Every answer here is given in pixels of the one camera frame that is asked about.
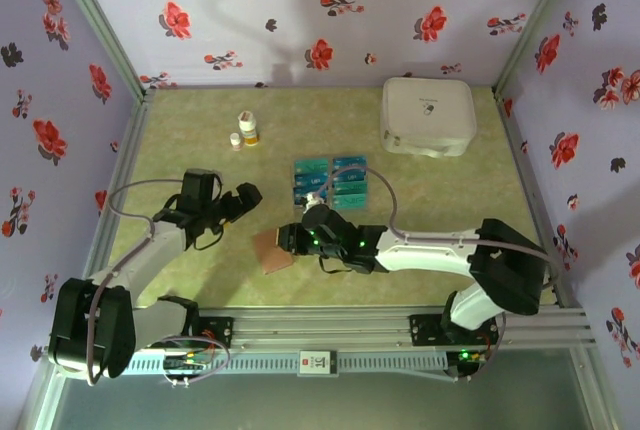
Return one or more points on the pink leather card holder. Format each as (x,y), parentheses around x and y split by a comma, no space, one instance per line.
(272,257)

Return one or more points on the teal credit card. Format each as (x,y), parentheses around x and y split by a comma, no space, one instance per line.
(310,166)
(350,188)
(350,201)

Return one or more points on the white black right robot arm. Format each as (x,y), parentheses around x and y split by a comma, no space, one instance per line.
(430,255)

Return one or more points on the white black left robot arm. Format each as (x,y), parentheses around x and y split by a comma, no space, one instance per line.
(150,255)

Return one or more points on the clear acrylic card stand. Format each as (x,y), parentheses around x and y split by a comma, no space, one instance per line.
(331,185)

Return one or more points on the small white pill bottle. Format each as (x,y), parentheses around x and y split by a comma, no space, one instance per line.
(235,142)

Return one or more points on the large white pill bottle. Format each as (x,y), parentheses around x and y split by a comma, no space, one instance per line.
(248,130)

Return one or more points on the white red label tag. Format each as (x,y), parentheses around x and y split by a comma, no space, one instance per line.
(318,362)

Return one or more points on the white plastic container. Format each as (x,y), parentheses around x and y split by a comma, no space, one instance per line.
(425,120)

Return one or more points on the green circuit board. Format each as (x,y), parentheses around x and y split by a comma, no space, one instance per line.
(187,362)

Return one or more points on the small board with green light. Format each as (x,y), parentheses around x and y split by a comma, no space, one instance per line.
(465,357)

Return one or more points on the aluminium side rail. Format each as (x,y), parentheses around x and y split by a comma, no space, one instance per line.
(527,175)
(129,160)

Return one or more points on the aluminium frame rail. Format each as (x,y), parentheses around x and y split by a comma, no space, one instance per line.
(320,330)

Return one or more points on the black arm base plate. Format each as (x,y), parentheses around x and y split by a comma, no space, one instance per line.
(217,332)
(425,332)

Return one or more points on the aluminium frame post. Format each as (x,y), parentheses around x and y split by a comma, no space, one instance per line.
(535,20)
(102,20)

